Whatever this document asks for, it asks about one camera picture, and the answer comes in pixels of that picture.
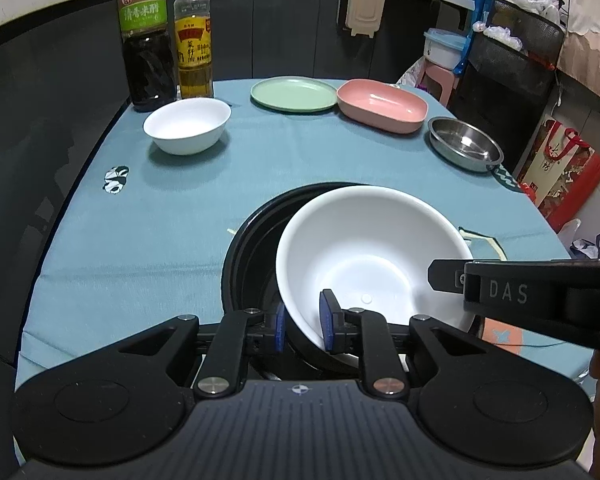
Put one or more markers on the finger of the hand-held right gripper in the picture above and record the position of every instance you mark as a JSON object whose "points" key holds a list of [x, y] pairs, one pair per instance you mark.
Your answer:
{"points": [[445, 275]]}

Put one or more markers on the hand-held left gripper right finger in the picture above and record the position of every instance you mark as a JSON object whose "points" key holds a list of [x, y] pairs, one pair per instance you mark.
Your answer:
{"points": [[327, 321]]}

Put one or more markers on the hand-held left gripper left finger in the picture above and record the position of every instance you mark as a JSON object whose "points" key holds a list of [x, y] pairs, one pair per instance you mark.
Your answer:
{"points": [[279, 327]]}

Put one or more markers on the black round pan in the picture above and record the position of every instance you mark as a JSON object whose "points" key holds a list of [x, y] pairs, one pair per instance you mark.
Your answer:
{"points": [[250, 255]]}

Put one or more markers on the large white bowl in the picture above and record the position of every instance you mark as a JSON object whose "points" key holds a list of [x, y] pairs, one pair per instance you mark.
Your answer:
{"points": [[370, 250]]}

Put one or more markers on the stainless steel bowl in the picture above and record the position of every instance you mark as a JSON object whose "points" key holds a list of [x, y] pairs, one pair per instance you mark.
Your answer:
{"points": [[464, 142]]}

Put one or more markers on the pink oval dish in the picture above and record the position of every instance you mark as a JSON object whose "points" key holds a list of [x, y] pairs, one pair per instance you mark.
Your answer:
{"points": [[380, 105]]}

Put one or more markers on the white and blue bag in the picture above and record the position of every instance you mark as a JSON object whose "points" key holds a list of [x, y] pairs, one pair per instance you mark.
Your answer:
{"points": [[585, 245]]}

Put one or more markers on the green zigzag cloth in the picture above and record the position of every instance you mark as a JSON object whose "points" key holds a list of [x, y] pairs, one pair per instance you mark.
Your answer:
{"points": [[506, 180]]}

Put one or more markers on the red gift bag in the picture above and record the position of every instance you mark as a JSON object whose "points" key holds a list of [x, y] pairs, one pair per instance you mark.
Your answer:
{"points": [[560, 175]]}

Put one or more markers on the blue tablecloth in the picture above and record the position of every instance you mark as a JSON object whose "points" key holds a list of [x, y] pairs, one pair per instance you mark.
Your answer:
{"points": [[130, 240]]}

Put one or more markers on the pink plastic stool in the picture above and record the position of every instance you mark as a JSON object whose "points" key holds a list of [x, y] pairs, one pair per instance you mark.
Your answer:
{"points": [[437, 80]]}

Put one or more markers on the floral plastic bag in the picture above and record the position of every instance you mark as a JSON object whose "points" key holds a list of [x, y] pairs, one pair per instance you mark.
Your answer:
{"points": [[410, 75]]}

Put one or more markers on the black mesh rack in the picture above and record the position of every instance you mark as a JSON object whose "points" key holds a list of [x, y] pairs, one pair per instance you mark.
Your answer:
{"points": [[510, 75]]}

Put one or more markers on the small white bowl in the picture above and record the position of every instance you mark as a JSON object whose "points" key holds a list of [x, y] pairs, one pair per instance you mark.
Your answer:
{"points": [[187, 127]]}

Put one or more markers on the white container blue lid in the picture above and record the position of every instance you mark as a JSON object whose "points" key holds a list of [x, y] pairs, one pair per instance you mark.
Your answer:
{"points": [[442, 50]]}

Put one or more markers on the green round plate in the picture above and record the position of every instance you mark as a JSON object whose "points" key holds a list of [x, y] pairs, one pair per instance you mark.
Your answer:
{"points": [[292, 92]]}

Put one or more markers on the blue plastic tool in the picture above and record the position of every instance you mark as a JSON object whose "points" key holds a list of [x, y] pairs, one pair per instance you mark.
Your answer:
{"points": [[472, 30]]}

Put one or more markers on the beige plastic bin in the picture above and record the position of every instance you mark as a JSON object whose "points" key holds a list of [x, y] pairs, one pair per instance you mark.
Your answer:
{"points": [[365, 10]]}

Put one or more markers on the yellow oil bottle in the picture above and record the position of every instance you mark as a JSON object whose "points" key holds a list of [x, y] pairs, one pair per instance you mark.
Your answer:
{"points": [[194, 55]]}

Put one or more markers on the dark vinegar bottle green label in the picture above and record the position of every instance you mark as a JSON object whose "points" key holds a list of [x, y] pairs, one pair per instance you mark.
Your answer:
{"points": [[147, 65]]}

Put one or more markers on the white kitchen counter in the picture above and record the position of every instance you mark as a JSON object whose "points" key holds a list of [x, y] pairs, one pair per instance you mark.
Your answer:
{"points": [[45, 2]]}

